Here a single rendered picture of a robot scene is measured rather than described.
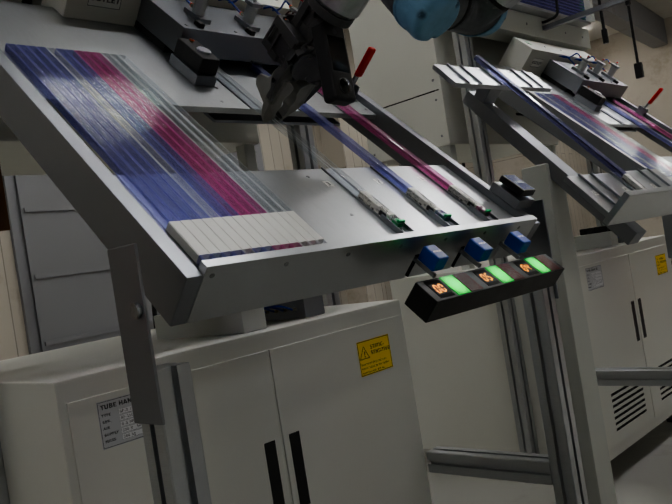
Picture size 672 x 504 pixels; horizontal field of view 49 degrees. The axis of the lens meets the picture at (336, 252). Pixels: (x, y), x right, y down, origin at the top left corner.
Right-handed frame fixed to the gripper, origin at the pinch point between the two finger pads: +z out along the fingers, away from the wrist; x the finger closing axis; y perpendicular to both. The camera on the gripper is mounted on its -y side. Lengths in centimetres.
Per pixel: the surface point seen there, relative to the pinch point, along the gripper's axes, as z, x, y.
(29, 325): 357, -129, 185
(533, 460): 20, -32, -62
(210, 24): 0.9, -1.4, 23.9
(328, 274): -6.1, 16.9, -33.2
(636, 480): 53, -113, -79
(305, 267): -7.8, 21.6, -32.7
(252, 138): 30, -30, 27
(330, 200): -4.7, 6.4, -20.9
